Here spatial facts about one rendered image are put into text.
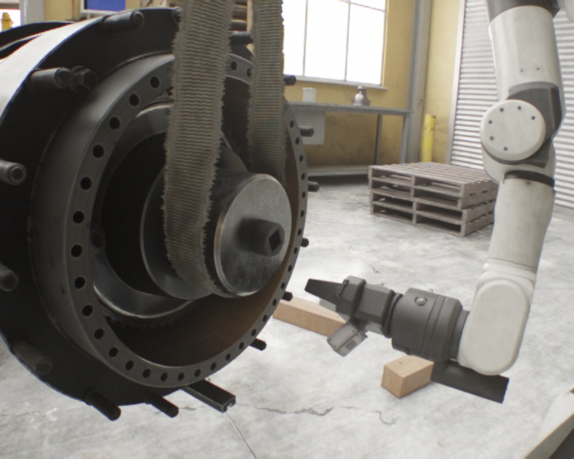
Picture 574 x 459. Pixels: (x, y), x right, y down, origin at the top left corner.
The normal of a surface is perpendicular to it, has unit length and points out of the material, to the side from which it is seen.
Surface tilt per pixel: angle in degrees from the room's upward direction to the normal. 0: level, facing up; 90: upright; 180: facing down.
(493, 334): 68
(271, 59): 100
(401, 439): 0
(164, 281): 90
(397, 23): 90
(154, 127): 90
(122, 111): 90
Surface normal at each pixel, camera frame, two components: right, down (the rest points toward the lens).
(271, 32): 0.50, 0.45
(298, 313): -0.54, 0.22
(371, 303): -0.40, -0.46
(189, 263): -0.54, 0.43
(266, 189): 0.83, 0.19
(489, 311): -0.50, -0.17
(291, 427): 0.04, -0.96
